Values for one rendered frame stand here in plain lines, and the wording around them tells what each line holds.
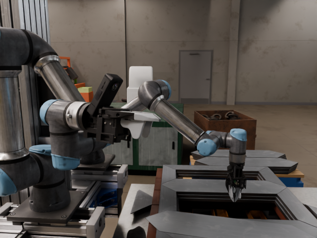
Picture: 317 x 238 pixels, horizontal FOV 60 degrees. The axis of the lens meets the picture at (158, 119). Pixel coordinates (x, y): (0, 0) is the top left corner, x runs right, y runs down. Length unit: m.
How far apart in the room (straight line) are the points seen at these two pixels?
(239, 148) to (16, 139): 0.90
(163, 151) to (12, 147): 3.02
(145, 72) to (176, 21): 5.15
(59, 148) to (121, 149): 3.17
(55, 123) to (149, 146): 3.13
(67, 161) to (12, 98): 0.30
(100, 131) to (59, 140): 0.16
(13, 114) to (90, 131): 0.35
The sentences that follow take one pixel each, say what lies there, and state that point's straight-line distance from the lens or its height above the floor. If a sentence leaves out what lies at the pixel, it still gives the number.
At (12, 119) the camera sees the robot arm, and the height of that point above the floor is 1.40.
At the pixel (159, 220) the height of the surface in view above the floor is 0.87.
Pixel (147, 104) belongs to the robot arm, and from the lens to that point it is 1.28.
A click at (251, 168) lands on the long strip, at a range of 2.04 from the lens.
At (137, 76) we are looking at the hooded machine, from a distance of 6.63.
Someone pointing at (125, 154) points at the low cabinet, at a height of 0.33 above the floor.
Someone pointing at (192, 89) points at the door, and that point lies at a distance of 11.36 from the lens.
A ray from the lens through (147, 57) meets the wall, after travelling 11.45.
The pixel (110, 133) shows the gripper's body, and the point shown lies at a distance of 0.65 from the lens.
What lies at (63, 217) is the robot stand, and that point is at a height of 1.04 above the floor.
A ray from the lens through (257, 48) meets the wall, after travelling 11.74.
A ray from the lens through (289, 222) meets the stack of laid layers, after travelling 1.47.
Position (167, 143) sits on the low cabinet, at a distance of 3.81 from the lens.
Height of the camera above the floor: 1.57
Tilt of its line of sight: 11 degrees down
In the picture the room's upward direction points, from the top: straight up
